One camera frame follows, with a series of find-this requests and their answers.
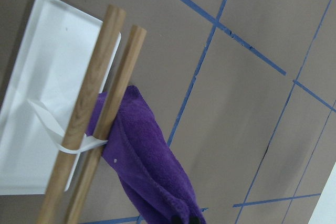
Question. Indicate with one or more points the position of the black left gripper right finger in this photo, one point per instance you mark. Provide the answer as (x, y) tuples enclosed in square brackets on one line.
[(193, 220)]

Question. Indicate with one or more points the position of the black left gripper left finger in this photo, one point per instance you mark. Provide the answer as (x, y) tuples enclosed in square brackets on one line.
[(175, 219)]

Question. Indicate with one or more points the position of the purple towel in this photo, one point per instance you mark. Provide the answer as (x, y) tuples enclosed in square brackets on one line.
[(151, 176)]

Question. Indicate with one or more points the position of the white towel rack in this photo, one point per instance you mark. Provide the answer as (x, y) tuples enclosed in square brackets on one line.
[(46, 78)]

